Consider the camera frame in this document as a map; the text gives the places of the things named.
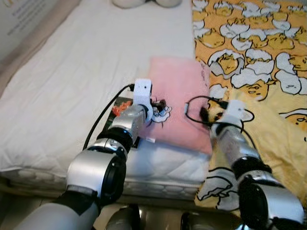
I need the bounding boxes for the beige padded bed rail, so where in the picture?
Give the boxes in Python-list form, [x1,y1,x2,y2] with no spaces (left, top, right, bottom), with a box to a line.
[0,0,82,96]

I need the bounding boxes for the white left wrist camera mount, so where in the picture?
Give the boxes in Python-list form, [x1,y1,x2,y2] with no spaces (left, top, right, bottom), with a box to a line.
[132,79,155,121]

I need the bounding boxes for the white quilted mattress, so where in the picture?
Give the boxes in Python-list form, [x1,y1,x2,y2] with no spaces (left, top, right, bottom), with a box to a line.
[0,0,214,199]

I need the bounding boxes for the robot leg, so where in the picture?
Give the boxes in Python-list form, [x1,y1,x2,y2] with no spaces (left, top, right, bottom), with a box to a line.
[106,205,142,230]
[181,211,221,230]

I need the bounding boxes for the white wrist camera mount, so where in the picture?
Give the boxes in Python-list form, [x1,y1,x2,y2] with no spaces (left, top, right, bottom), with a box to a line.
[132,79,155,121]
[218,100,246,130]

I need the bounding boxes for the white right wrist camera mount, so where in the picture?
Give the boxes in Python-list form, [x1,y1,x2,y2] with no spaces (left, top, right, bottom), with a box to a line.
[218,100,246,130]

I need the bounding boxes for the robot left leg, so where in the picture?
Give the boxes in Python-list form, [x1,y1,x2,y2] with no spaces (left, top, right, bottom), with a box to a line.
[106,205,142,230]

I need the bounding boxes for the white printed wall sheet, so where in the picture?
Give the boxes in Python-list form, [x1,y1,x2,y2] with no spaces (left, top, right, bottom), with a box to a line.
[0,0,58,36]

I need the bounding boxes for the yellow cartoon blanket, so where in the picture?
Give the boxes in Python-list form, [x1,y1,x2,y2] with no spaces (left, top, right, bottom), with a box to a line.
[191,0,307,211]

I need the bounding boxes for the robot right leg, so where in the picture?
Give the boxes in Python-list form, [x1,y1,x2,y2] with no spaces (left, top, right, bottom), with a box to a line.
[181,211,221,230]

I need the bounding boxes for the pink pillow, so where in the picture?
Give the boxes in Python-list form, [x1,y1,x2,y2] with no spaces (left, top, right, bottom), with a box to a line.
[137,57,214,155]

